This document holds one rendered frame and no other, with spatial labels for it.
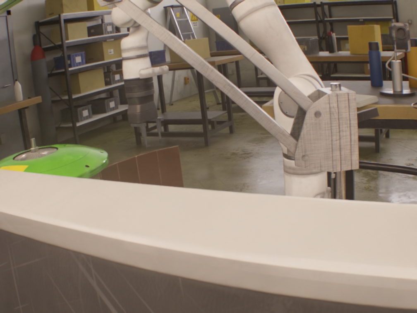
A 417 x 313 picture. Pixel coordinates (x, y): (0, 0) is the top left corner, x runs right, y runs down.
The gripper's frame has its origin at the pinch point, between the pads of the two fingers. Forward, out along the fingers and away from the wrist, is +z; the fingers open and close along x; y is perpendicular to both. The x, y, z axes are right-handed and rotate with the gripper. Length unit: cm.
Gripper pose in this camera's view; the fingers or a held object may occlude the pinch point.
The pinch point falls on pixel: (153, 145)
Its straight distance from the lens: 119.7
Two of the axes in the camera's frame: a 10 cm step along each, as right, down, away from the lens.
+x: -6.1, 2.8, -7.4
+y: -7.8, -0.8, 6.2
